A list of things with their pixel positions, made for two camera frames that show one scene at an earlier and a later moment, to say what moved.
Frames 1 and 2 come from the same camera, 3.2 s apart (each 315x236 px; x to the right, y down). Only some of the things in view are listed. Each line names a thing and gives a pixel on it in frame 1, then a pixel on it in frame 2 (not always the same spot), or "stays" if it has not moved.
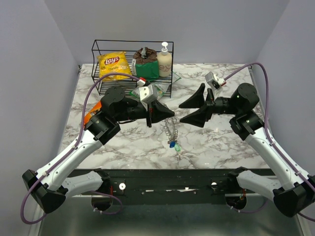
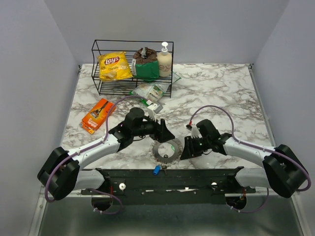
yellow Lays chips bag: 115,62 stays
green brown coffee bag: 145,65 stays
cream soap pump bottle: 164,60 stays
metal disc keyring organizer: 170,129 → 154,154
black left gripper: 158,112 → 160,131
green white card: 175,77 stays
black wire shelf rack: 123,64 stays
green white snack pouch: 160,89 stays
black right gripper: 199,117 → 189,151
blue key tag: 172,144 → 156,170
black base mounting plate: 170,187 stays
